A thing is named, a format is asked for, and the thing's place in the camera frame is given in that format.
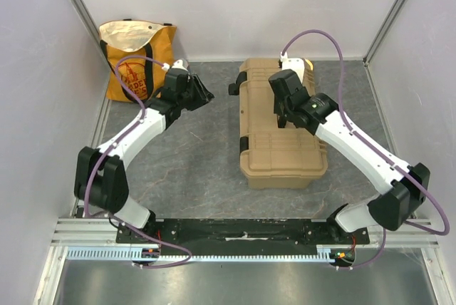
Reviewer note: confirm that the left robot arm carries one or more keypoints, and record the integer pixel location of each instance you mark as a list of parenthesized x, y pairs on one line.
[(101, 179)]

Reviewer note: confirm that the tan plastic tool box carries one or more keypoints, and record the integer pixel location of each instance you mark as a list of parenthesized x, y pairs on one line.
[(271, 156)]

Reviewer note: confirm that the yellow tote bag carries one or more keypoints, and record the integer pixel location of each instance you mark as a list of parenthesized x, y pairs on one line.
[(129, 45)]

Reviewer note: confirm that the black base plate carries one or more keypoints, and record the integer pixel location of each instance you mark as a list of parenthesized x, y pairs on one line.
[(308, 231)]

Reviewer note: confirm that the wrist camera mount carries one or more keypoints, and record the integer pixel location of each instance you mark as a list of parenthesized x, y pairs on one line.
[(297, 65), (181, 64)]

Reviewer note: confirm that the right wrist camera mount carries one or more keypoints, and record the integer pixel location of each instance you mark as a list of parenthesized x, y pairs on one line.
[(297, 65)]

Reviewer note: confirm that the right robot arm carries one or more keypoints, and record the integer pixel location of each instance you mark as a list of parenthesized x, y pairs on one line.
[(399, 184)]

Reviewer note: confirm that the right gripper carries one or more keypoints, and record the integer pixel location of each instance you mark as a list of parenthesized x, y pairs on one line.
[(281, 106)]

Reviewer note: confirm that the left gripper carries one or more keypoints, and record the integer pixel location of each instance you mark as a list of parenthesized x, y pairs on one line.
[(203, 95)]

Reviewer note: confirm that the slotted cable duct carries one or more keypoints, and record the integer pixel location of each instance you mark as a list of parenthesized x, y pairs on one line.
[(139, 254)]

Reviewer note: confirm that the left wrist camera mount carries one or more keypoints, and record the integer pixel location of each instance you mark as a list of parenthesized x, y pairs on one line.
[(181, 64)]

